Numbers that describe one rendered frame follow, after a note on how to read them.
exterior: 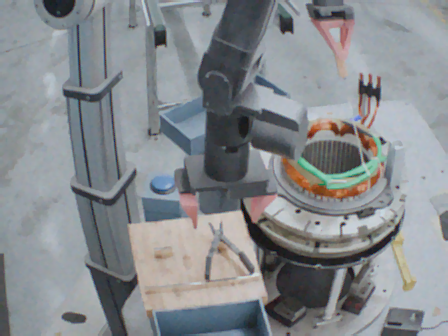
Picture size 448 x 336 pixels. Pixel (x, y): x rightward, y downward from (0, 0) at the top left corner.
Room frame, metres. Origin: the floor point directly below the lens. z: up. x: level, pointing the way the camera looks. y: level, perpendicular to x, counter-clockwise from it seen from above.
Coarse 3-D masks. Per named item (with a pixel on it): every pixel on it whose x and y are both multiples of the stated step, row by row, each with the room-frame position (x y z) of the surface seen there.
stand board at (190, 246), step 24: (216, 216) 0.82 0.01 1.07; (240, 216) 0.82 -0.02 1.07; (144, 240) 0.77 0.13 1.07; (168, 240) 0.77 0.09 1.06; (192, 240) 0.77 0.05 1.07; (240, 240) 0.77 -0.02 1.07; (144, 264) 0.71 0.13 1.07; (168, 264) 0.71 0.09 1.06; (192, 264) 0.71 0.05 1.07; (216, 264) 0.71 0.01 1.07; (240, 264) 0.71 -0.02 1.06; (216, 288) 0.66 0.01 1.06; (240, 288) 0.66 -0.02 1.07; (264, 288) 0.66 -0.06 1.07
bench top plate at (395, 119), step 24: (384, 120) 1.49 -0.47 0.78; (408, 120) 1.50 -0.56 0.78; (408, 144) 1.38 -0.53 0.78; (432, 144) 1.38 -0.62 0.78; (408, 168) 1.27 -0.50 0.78; (432, 168) 1.27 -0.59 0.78; (408, 192) 1.17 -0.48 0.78; (432, 192) 1.17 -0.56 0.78; (408, 216) 1.08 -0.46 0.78; (408, 240) 1.00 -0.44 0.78; (432, 240) 0.99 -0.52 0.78; (408, 264) 0.92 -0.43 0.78; (432, 264) 0.90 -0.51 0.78; (432, 288) 0.82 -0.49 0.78; (144, 312) 0.82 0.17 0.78; (384, 312) 0.78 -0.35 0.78; (432, 312) 0.75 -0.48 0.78
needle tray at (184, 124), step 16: (256, 80) 1.25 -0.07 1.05; (288, 96) 1.17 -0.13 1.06; (176, 112) 1.13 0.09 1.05; (192, 112) 1.15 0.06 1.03; (160, 128) 1.11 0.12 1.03; (176, 128) 1.06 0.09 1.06; (192, 128) 1.11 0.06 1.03; (176, 144) 1.06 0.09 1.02; (192, 144) 1.03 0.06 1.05; (208, 192) 1.11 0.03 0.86; (208, 208) 1.12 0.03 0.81; (224, 208) 1.09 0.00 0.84
